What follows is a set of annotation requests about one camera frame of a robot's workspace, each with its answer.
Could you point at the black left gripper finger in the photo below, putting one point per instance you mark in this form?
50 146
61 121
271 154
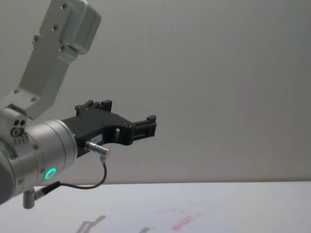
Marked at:
93 106
144 128

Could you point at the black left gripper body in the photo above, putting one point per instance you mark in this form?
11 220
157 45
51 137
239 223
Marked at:
97 126

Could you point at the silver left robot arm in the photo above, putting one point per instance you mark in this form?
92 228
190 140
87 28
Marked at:
36 150

